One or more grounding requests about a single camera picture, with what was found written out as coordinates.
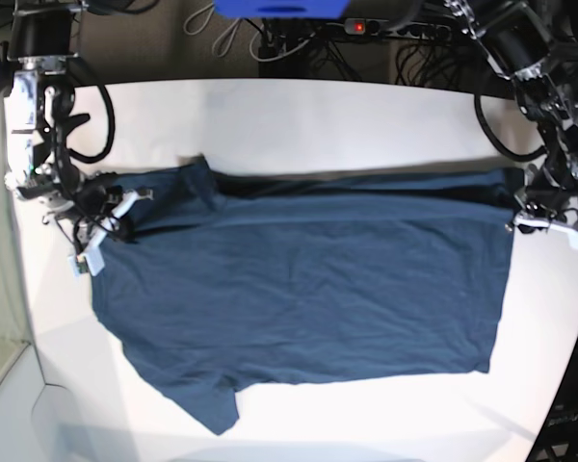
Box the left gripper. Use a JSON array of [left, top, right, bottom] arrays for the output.
[[505, 187, 578, 239]]

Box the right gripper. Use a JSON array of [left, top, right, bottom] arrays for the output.
[[69, 185, 153, 255]]

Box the dark blue t-shirt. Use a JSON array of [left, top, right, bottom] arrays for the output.
[[92, 159, 524, 434]]

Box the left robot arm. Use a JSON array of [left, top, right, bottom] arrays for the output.
[[445, 1, 578, 250]]

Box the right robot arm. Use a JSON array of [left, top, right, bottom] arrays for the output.
[[5, 1, 153, 273]]

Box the blue box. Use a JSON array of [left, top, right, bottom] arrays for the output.
[[214, 0, 350, 19]]

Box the black power strip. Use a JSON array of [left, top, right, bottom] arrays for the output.
[[341, 17, 452, 40]]

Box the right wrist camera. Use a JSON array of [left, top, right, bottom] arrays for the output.
[[67, 248, 105, 277]]

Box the white cable loop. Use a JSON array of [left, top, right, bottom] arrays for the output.
[[182, 7, 314, 63]]

